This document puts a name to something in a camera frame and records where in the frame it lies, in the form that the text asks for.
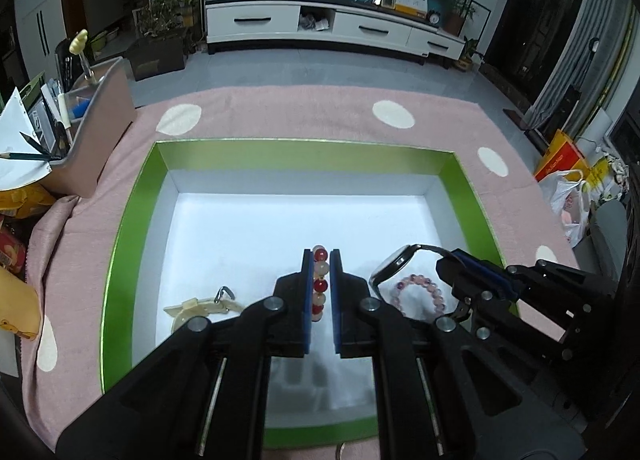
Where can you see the pink desk organizer bin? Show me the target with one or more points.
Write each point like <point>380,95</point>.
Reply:
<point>109,114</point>

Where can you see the small black alarm clock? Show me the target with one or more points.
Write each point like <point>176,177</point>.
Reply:
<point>433,18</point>

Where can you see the orange paper bag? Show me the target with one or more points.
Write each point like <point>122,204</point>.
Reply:
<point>562,155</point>

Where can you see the silver metal bangle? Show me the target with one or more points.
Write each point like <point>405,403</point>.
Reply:
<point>342,450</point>

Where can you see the green cardboard box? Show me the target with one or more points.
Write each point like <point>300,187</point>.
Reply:
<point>239,213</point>

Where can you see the white plastic shopping bag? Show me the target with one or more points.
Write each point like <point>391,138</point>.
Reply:
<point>568,195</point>

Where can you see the black smart watch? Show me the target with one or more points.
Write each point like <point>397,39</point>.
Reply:
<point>415,295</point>

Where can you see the large leafy floor plant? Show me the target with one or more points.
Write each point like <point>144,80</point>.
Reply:
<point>163,18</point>

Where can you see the pink polka dot tablecloth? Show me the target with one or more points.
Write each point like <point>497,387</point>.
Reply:
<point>68,251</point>

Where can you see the white tv cabinet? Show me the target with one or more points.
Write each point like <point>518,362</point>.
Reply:
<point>296,20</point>

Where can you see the green pencil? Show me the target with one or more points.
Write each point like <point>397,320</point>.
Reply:
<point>21,156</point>

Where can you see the red snack can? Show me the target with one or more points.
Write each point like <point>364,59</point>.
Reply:
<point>12,252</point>

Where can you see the yellow bear bottle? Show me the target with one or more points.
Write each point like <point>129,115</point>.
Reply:
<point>19,307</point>

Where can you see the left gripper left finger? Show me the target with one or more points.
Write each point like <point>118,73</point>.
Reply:
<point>202,393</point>

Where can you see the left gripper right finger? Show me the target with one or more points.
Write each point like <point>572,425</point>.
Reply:
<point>439,392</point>

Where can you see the potted plant by cabinet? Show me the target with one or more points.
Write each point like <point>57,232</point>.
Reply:
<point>458,12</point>

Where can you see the yellow handled brush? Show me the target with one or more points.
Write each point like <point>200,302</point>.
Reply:
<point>77,48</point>

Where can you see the white paper sheet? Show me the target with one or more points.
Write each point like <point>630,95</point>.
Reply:
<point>16,173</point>

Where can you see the yellow snack bag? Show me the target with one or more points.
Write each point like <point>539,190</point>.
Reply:
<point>26,201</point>

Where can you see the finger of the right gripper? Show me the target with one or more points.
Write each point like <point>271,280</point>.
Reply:
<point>476,264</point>
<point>464,280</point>

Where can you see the white wrist watch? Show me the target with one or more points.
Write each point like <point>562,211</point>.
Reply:
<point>223,303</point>

